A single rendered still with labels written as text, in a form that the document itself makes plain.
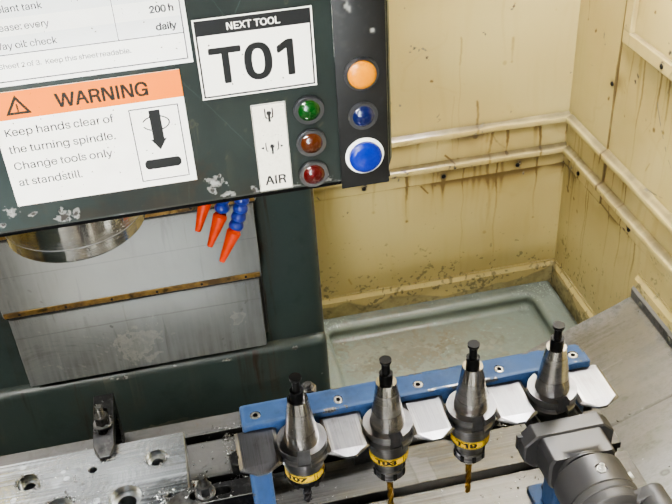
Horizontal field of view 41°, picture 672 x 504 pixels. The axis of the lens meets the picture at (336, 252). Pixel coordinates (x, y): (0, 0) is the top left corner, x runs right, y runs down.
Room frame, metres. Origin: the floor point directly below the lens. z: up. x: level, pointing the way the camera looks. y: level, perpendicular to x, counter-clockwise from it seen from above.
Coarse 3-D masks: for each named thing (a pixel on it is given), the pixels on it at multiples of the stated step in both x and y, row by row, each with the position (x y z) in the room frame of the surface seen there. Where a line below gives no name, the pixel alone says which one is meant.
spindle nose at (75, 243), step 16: (96, 224) 0.81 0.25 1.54; (112, 224) 0.82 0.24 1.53; (128, 224) 0.83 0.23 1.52; (16, 240) 0.81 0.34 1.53; (32, 240) 0.80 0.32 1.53; (48, 240) 0.80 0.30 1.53; (64, 240) 0.80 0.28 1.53; (80, 240) 0.80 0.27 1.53; (96, 240) 0.81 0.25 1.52; (112, 240) 0.82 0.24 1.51; (32, 256) 0.80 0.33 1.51; (48, 256) 0.80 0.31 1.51; (64, 256) 0.80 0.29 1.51; (80, 256) 0.80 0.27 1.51
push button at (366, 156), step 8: (360, 144) 0.72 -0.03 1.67; (368, 144) 0.72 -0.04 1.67; (352, 152) 0.71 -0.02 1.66; (360, 152) 0.71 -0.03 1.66; (368, 152) 0.71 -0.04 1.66; (376, 152) 0.72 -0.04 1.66; (352, 160) 0.71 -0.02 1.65; (360, 160) 0.71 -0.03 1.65; (368, 160) 0.71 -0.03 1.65; (376, 160) 0.72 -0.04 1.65; (360, 168) 0.71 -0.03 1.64; (368, 168) 0.71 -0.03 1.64
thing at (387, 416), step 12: (396, 384) 0.80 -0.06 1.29; (384, 396) 0.79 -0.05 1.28; (396, 396) 0.79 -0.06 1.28; (372, 408) 0.80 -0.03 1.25; (384, 408) 0.79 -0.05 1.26; (396, 408) 0.79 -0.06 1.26; (372, 420) 0.80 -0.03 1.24; (384, 420) 0.78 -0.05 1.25; (396, 420) 0.79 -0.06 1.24; (384, 432) 0.78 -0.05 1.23
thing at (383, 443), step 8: (368, 416) 0.81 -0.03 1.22; (408, 416) 0.81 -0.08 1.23; (368, 424) 0.80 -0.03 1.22; (408, 424) 0.79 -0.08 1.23; (368, 432) 0.79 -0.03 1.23; (376, 432) 0.78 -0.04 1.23; (400, 432) 0.78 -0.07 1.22; (408, 432) 0.78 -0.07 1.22; (376, 440) 0.78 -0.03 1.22; (384, 440) 0.77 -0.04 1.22; (392, 440) 0.78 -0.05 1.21; (400, 440) 0.78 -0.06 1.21; (408, 440) 0.79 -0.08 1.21; (376, 448) 0.78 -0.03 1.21; (384, 448) 0.77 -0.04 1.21
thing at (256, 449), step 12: (252, 432) 0.81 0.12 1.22; (264, 432) 0.81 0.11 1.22; (240, 444) 0.79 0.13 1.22; (252, 444) 0.79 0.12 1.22; (264, 444) 0.79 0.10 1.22; (276, 444) 0.79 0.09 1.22; (240, 456) 0.77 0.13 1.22; (252, 456) 0.77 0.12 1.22; (264, 456) 0.77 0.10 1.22; (276, 456) 0.76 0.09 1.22; (240, 468) 0.75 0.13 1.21; (252, 468) 0.75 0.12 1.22; (264, 468) 0.75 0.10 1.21
